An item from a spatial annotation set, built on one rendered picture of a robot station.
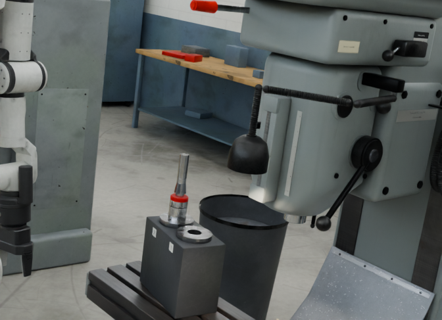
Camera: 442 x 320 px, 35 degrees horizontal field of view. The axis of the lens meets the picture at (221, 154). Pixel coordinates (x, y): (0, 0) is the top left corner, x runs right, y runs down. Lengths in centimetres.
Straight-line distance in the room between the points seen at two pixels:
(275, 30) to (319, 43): 11
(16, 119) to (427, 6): 102
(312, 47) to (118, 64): 756
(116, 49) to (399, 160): 737
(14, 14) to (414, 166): 100
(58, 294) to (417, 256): 251
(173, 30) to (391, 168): 719
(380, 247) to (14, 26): 106
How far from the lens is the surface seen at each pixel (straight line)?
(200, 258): 170
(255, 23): 137
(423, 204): 174
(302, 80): 133
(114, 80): 879
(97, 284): 193
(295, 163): 135
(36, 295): 390
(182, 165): 177
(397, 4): 136
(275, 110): 132
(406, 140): 151
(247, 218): 382
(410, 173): 156
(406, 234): 178
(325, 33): 125
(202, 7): 130
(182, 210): 179
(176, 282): 172
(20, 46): 179
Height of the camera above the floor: 176
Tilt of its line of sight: 14 degrees down
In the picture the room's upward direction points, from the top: 8 degrees clockwise
